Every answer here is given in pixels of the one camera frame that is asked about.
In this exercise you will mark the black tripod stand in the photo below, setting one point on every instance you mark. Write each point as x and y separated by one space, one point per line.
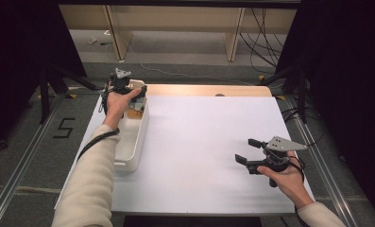
44 94
301 91

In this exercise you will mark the black curtain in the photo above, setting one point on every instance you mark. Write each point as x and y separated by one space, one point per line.
349 78
15 63

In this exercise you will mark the white plastic bin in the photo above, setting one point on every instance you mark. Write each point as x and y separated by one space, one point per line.
128 151

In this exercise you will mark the white table sheet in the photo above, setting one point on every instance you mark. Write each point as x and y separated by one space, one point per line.
207 157

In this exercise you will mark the yellow floor tape marker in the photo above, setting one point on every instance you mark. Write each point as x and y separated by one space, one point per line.
281 97
72 96
261 77

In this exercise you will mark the beige printed phone case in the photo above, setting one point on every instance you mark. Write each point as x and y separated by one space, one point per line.
134 113

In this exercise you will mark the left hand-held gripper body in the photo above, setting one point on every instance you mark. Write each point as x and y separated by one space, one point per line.
120 82

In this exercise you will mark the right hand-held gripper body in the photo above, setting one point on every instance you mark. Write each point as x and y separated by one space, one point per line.
282 144

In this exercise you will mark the aluminium floor rail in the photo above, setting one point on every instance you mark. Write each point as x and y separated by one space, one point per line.
21 170
320 157

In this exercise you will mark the light wooden shelf unit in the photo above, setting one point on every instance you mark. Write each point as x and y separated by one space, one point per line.
175 22

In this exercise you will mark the person's right hand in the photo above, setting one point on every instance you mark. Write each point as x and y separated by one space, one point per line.
290 184

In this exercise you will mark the person's left hand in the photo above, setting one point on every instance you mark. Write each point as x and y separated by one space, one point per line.
115 107

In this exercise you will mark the small white floor object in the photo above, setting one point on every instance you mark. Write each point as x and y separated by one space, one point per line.
92 40

